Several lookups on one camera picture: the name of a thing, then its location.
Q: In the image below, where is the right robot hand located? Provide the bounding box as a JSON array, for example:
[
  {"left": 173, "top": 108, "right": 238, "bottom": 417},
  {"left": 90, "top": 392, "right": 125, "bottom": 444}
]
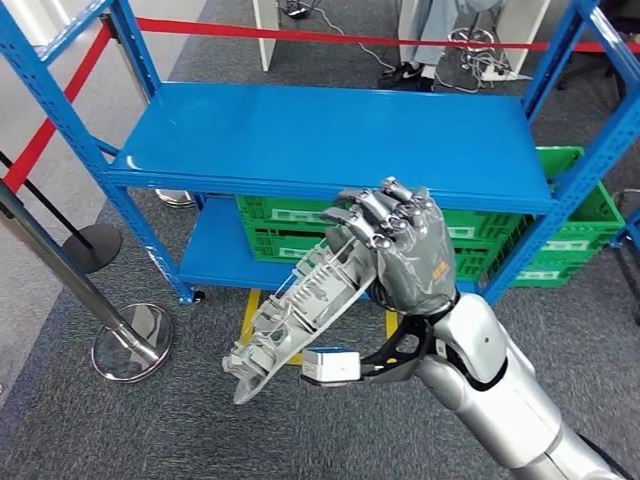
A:
[{"left": 319, "top": 176, "right": 458, "bottom": 318}]

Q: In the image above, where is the grey plastic wheel hubcap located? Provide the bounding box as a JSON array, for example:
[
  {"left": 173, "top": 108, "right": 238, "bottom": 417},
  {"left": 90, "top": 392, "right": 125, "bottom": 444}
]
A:
[{"left": 222, "top": 228, "right": 378, "bottom": 407}]

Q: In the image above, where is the white power strip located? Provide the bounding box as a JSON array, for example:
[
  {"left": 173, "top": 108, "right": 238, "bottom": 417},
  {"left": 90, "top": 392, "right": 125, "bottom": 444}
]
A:
[{"left": 481, "top": 64, "right": 532, "bottom": 83}]

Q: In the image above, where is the chrome chair base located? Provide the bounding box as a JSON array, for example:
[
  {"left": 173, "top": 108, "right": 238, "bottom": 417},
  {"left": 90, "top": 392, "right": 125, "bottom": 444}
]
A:
[{"left": 447, "top": 26, "right": 497, "bottom": 53}]

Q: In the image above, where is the person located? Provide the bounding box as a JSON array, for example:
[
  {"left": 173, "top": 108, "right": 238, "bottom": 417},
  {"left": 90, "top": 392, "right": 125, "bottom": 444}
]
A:
[{"left": 380, "top": 0, "right": 506, "bottom": 93}]

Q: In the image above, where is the white desk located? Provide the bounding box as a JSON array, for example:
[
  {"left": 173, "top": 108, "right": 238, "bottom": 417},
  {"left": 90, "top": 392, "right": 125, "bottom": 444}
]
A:
[{"left": 252, "top": 0, "right": 551, "bottom": 81}]

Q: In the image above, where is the black office chair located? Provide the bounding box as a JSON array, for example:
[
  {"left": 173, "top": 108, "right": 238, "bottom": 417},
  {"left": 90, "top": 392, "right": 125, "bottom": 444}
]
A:
[{"left": 555, "top": 0, "right": 640, "bottom": 94}]

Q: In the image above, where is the black camera bracket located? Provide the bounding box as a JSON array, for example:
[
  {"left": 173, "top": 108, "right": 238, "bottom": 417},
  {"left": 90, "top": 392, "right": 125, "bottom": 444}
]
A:
[{"left": 357, "top": 313, "right": 437, "bottom": 387}]

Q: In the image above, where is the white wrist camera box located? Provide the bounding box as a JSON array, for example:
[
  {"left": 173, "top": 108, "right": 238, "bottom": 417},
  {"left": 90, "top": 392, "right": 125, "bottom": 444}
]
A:
[{"left": 300, "top": 347, "right": 362, "bottom": 387}]

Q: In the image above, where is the white floor cable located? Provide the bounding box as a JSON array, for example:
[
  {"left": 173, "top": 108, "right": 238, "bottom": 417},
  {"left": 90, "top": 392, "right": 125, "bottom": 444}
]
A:
[{"left": 309, "top": 0, "right": 398, "bottom": 73}]

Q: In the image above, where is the black cable bundle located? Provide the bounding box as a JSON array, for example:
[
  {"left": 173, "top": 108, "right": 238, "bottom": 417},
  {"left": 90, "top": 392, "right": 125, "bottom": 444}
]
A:
[{"left": 277, "top": 0, "right": 324, "bottom": 20}]

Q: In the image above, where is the chrome stanchion post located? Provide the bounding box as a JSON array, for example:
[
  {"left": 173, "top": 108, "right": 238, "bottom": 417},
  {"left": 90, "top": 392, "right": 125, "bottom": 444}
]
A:
[
  {"left": 100, "top": 11, "right": 197, "bottom": 210},
  {"left": 0, "top": 180, "right": 174, "bottom": 384}
]

